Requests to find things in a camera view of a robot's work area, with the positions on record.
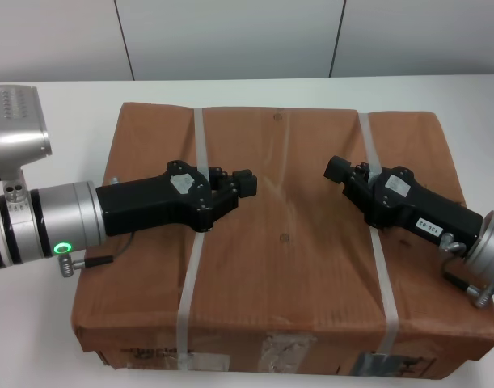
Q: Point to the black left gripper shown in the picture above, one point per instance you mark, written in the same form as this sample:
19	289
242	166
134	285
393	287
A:
149	202

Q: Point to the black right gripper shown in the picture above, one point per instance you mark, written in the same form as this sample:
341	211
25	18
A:
424	214

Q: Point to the brown cardboard box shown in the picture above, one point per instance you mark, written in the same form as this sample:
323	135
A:
287	275

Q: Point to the grey box label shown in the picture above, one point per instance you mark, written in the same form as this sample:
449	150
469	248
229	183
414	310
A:
372	363

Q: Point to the clear packing tape strip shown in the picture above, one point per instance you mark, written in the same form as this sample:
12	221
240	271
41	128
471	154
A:
289	351

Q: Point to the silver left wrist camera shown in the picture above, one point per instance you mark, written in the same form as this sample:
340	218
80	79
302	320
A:
16	125

